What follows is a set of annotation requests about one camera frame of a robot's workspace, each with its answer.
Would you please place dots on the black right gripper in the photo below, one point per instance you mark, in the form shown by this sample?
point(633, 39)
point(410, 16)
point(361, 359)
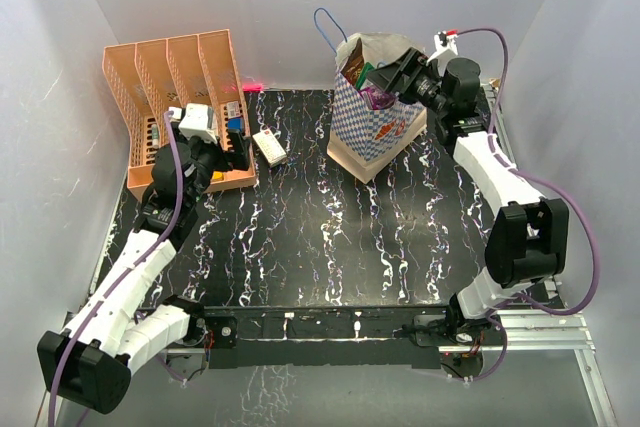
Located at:
point(396, 76)

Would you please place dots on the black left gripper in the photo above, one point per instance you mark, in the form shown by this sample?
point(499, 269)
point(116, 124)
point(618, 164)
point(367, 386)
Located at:
point(238, 158)

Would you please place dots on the green snack bag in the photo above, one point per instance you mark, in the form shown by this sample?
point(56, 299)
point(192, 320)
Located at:
point(363, 75)

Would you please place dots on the brown kettle chips bag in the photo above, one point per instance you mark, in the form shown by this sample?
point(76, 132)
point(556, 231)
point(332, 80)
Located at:
point(354, 66)

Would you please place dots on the blue checkered paper bag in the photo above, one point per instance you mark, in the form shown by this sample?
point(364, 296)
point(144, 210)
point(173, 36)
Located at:
point(361, 140)

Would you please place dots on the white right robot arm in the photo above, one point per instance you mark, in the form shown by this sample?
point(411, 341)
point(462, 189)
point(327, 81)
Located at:
point(527, 243)

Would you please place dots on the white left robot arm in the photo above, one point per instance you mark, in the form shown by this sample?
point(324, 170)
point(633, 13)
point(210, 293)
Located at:
point(92, 360)

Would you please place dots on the purple snack bag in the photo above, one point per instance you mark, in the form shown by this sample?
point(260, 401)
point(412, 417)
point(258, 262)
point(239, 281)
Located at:
point(376, 99)

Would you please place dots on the small white red box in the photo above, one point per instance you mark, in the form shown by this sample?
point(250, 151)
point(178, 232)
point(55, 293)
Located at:
point(270, 147)

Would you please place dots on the blue item in organizer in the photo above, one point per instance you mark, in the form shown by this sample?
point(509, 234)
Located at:
point(236, 123)

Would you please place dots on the white tube in organizer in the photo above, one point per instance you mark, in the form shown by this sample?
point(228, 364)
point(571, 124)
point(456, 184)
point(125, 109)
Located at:
point(155, 137)

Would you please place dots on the orange plastic file organizer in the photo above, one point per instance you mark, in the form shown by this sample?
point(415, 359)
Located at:
point(149, 77)

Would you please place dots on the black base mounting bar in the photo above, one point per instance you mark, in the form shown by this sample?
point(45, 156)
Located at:
point(325, 332)

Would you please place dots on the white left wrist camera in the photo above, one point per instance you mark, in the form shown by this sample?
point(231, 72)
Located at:
point(199, 120)

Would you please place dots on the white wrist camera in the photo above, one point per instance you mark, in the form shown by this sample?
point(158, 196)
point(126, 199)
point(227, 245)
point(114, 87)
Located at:
point(199, 120)
point(445, 47)

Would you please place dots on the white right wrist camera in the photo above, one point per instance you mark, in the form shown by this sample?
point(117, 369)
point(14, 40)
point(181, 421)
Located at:
point(445, 47)

